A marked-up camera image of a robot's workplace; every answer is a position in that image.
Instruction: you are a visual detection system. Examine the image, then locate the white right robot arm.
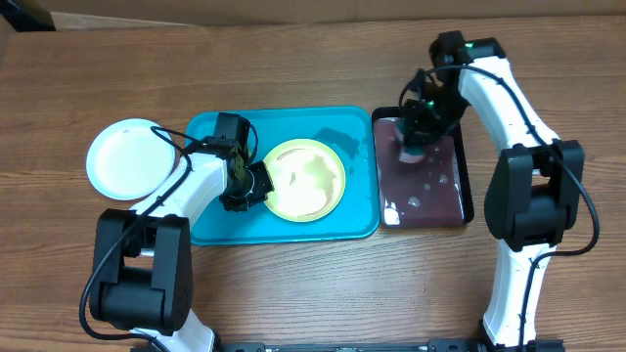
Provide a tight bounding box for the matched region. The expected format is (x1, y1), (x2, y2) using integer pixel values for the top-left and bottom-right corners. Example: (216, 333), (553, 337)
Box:
(397, 30), (600, 351)

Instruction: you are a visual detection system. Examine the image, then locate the green orange sponge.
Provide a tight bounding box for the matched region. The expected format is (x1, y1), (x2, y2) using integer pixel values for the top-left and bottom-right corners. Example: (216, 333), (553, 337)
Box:
(396, 118), (425, 164)

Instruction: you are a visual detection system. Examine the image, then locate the black water tray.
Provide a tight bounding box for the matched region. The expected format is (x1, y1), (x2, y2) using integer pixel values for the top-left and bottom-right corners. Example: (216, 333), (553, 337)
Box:
(372, 107), (475, 229)

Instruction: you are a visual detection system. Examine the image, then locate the teal plastic tray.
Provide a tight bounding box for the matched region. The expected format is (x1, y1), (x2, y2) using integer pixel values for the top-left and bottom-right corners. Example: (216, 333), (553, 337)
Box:
(191, 106), (380, 246)

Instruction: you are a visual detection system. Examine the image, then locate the light blue plate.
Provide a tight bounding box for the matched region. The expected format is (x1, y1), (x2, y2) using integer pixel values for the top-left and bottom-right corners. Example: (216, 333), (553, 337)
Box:
(85, 118), (176, 200)

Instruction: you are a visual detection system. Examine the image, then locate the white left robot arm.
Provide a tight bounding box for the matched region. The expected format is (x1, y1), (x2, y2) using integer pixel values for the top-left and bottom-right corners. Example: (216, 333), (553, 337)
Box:
(78, 112), (274, 351)

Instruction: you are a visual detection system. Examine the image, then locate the cardboard backdrop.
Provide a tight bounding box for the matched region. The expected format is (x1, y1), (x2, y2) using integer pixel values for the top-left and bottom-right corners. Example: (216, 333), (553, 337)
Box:
(39, 0), (625, 25)

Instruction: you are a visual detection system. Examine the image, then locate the yellow plate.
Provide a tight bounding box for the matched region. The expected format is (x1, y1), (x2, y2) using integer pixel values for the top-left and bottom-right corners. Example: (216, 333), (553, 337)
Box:
(263, 139), (346, 223)

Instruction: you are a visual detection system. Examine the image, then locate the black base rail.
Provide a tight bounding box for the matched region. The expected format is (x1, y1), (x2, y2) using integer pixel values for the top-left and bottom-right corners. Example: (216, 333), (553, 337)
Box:
(131, 337), (566, 352)

